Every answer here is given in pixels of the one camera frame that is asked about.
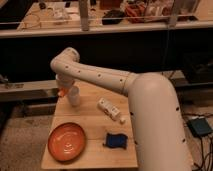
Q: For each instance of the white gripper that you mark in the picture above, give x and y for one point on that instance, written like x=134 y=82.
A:
x=64 y=81

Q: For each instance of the orange pepper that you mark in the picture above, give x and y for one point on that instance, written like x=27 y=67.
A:
x=62 y=92

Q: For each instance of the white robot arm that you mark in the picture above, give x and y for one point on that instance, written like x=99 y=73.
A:
x=156 y=119

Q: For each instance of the white ceramic cup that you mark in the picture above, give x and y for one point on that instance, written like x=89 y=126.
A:
x=74 y=96

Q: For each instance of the white plastic bottle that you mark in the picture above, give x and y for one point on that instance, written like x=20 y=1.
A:
x=111 y=110

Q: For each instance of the orange plate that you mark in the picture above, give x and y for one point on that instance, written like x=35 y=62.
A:
x=66 y=142

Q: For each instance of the blue crumpled cloth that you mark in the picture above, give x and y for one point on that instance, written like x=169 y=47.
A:
x=116 y=140

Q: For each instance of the black bag on shelf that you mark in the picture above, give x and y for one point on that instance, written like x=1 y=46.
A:
x=112 y=17

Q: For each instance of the red cloth on shelf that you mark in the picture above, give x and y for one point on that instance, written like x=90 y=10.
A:
x=135 y=12

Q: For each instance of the black power box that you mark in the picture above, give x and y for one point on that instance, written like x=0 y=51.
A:
x=199 y=127

